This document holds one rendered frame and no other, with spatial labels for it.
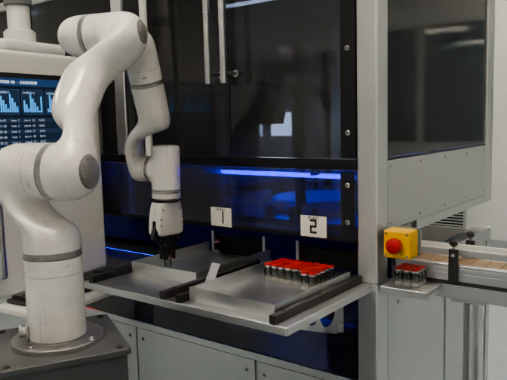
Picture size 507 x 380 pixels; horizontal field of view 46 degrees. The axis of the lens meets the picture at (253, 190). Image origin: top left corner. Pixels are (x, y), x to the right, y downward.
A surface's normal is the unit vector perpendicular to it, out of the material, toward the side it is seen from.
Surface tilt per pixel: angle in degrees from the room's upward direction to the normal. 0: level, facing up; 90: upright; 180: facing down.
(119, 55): 118
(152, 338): 90
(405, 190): 90
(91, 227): 90
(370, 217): 90
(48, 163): 68
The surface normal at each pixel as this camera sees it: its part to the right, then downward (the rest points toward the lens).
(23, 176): -0.33, 0.20
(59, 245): 0.51, 0.01
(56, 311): 0.32, 0.10
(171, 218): 0.77, 0.07
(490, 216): -0.61, 0.11
